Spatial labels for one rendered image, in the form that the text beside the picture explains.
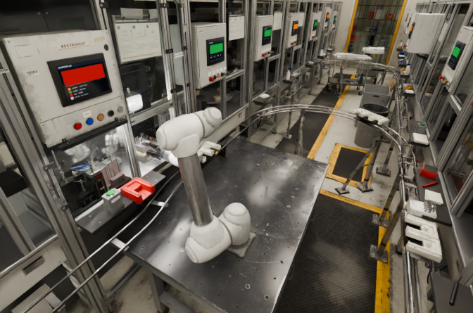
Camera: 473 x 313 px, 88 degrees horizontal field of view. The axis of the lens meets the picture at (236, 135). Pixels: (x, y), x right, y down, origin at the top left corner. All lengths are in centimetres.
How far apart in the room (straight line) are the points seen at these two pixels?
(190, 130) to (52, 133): 62
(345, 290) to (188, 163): 169
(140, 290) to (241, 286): 107
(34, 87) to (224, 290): 126
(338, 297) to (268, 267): 93
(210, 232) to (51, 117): 90
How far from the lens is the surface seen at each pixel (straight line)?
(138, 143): 195
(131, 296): 234
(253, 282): 148
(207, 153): 202
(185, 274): 153
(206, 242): 132
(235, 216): 138
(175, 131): 108
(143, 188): 167
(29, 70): 128
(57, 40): 132
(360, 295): 241
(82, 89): 136
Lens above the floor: 195
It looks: 29 degrees down
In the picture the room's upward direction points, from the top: 1 degrees clockwise
